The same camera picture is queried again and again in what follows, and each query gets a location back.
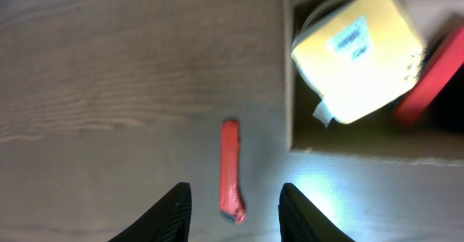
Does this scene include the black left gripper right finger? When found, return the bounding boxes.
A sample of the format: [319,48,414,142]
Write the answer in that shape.
[278,183,354,242]

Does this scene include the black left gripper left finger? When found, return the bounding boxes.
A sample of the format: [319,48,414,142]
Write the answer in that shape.
[109,182,192,242]

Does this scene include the orange utility knife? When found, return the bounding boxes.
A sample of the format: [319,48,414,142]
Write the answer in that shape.
[219,120,246,225]

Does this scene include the cardboard box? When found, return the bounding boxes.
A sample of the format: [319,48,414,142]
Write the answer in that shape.
[283,0,463,167]

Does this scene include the yellow sticky note pad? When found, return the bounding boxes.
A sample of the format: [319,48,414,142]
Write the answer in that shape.
[291,0,427,125]

